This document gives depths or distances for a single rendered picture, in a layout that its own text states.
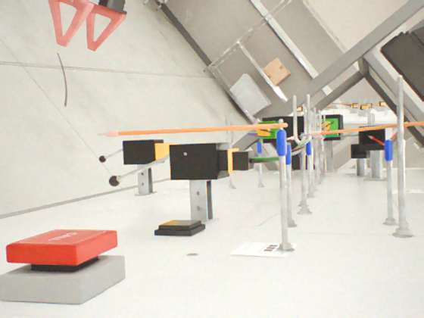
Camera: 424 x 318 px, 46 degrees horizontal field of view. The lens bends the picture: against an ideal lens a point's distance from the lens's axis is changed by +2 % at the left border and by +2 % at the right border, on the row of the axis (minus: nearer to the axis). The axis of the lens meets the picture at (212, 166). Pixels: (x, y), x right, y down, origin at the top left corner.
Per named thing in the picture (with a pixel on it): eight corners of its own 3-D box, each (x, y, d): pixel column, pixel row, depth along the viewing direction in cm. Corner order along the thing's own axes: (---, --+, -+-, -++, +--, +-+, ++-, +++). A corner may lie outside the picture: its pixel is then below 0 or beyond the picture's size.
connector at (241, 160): (215, 169, 57) (214, 151, 57) (257, 168, 55) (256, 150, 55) (207, 170, 54) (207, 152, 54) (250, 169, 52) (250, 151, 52)
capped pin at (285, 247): (274, 249, 41) (269, 120, 41) (292, 248, 41) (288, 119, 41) (277, 253, 40) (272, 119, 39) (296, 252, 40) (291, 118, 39)
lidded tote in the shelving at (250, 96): (227, 87, 749) (244, 73, 740) (232, 87, 789) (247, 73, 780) (252, 118, 748) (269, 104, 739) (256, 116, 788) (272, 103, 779)
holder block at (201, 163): (185, 177, 59) (183, 143, 59) (229, 176, 57) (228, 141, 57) (169, 180, 55) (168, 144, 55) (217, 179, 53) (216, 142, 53)
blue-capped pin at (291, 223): (284, 225, 52) (281, 143, 52) (298, 225, 52) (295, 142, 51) (281, 227, 51) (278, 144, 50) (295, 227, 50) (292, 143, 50)
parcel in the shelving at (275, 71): (260, 69, 734) (275, 56, 726) (264, 70, 773) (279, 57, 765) (274, 86, 733) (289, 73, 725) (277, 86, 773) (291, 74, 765)
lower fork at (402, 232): (414, 238, 44) (411, 73, 43) (392, 237, 44) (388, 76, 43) (413, 233, 46) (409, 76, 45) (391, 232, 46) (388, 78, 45)
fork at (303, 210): (294, 214, 59) (291, 95, 58) (297, 212, 61) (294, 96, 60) (311, 215, 58) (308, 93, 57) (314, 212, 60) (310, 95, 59)
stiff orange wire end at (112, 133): (101, 137, 46) (101, 131, 46) (288, 129, 40) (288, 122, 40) (94, 137, 44) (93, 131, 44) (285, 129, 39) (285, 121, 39)
